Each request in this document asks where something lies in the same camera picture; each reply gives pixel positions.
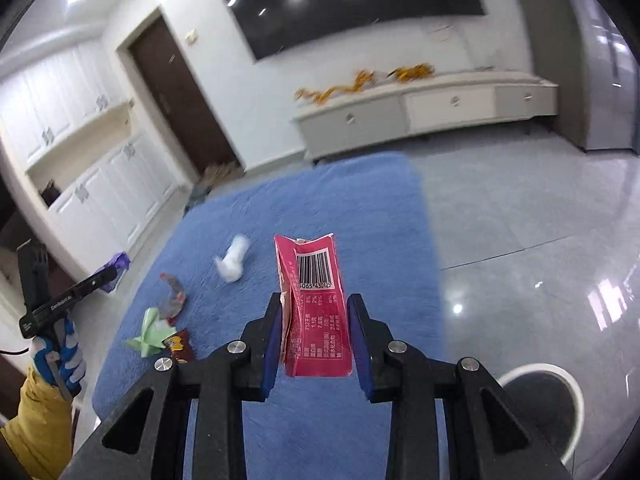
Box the purple wrapper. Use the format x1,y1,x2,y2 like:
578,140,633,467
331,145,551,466
101,252,131,294

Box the dark red small wrapper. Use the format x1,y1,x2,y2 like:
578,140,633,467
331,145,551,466
163,328,195,364

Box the green paper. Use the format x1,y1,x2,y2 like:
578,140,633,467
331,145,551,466
125,308,177,359

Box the white tissue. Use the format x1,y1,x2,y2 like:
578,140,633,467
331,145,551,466
214,234,250,283

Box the pink barcode snack wrapper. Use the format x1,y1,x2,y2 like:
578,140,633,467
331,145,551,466
274,234,352,377

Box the yellow sleeve forearm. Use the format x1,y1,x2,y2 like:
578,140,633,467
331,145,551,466
1,365,73,479

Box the white round trash bin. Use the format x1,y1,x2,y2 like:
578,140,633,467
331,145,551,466
498,363,586,466

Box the blue white gloved left hand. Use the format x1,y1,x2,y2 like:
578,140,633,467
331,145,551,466
30,316,87,401

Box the blue fluffy blanket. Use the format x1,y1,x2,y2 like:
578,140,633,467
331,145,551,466
92,153,445,479

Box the dark brown entrance door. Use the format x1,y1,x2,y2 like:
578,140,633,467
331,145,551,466
129,18,240,174

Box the grey white tv cabinet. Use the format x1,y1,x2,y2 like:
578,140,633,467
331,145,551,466
294,70,559,162

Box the golden tiger ornament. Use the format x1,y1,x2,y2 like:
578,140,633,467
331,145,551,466
386,63,435,84

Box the grey double door refrigerator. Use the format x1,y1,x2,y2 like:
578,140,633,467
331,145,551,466
518,0,639,153

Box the golden dragon ornament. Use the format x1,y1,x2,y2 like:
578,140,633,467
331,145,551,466
294,70,376,106

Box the white wall cabinets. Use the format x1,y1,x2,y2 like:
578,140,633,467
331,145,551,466
1,40,179,273

